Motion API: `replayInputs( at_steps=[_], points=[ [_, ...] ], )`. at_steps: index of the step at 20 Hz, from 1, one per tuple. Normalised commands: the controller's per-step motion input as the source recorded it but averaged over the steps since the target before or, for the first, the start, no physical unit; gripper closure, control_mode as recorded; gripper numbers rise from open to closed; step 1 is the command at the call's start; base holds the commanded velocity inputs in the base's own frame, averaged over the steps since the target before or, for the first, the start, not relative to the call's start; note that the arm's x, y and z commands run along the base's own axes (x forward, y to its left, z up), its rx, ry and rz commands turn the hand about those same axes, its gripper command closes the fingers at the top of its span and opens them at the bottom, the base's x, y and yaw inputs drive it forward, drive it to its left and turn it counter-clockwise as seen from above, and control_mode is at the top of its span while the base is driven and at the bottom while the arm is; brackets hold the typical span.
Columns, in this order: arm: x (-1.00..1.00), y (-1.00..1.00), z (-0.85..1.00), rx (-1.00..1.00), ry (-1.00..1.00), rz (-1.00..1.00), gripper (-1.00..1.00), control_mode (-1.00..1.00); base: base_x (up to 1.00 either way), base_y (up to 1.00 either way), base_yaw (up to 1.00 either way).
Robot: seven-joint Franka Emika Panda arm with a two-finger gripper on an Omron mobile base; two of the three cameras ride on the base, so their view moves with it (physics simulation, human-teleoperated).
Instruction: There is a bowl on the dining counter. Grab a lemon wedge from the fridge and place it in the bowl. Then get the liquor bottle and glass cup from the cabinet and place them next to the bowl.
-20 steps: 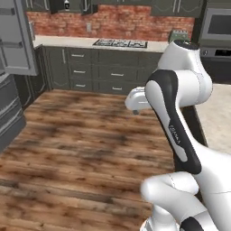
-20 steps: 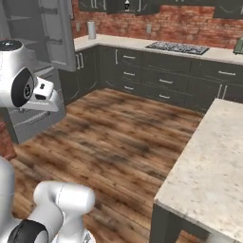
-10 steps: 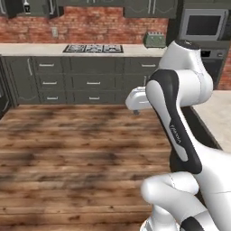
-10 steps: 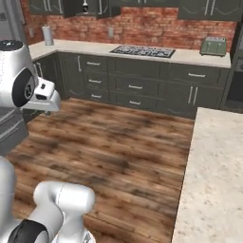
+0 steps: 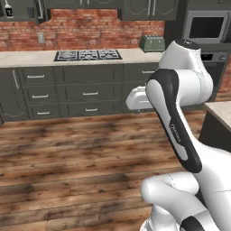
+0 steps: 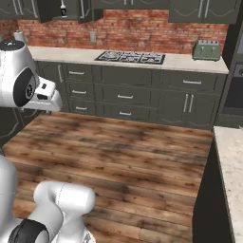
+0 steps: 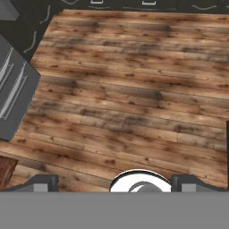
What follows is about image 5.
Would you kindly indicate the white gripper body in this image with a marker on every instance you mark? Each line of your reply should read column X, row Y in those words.
column 136, row 99

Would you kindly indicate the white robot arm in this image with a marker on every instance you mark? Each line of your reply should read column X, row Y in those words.
column 180, row 90

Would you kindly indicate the dark dining counter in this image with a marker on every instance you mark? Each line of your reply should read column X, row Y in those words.
column 218, row 120

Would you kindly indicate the dark grey range hood cabinet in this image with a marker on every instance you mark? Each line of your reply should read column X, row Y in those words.
column 84, row 3

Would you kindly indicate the dark grey cabinet door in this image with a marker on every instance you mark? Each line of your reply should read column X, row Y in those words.
column 42, row 10

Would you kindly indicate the glass cup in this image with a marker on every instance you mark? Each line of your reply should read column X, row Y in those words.
column 30, row 12

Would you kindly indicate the liquor bottle with black label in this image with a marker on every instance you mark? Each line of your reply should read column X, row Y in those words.
column 8, row 10

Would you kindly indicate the green toaster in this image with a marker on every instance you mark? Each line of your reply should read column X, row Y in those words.
column 152, row 44

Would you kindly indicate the dark grey lower cupboard run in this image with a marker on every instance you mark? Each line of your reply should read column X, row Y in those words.
column 72, row 90

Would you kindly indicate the black gas hob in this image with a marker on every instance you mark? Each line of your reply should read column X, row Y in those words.
column 87, row 55

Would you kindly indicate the black built-in oven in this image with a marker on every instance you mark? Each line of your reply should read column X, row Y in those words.
column 218, row 64

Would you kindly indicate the silver microwave oven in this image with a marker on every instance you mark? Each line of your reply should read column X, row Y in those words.
column 207, row 27

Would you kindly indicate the grey wall socket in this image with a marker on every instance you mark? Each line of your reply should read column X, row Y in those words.
column 41, row 38

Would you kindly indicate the dark grey open wall cabinet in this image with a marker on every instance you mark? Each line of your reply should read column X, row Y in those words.
column 21, row 12

